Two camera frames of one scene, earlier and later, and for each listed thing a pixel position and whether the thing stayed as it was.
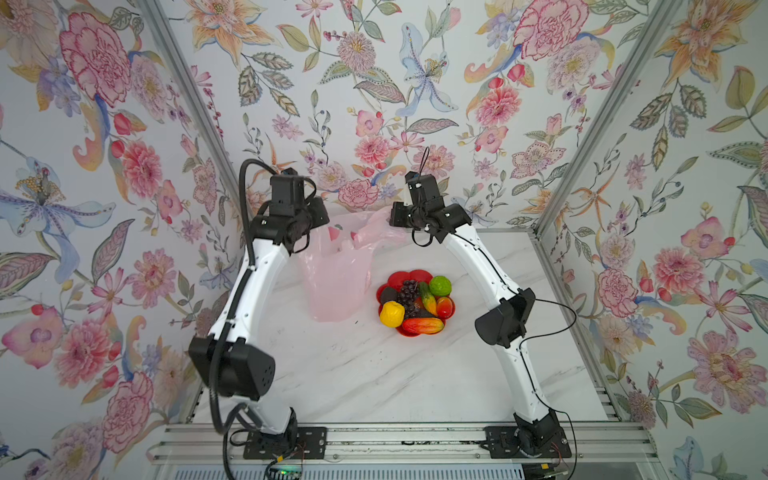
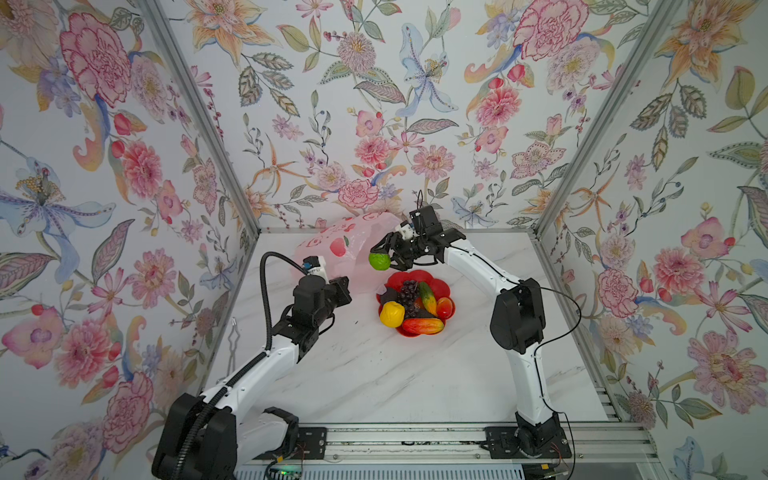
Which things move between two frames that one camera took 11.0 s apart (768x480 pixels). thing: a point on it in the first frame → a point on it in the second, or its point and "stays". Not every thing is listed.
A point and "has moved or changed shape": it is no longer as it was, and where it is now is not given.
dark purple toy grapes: x=407 y=296 stays
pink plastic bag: x=338 y=262 has moved or changed shape
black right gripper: x=398 y=212 → x=392 y=239
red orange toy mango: x=423 y=325 stays
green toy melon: x=440 y=286 → x=379 y=261
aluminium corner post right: x=604 y=117 stays
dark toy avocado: x=389 y=294 stays
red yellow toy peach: x=444 y=307 stays
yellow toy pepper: x=392 y=314 stays
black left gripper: x=320 y=216 → x=343 y=295
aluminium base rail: x=631 y=440 stays
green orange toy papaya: x=428 y=298 stays
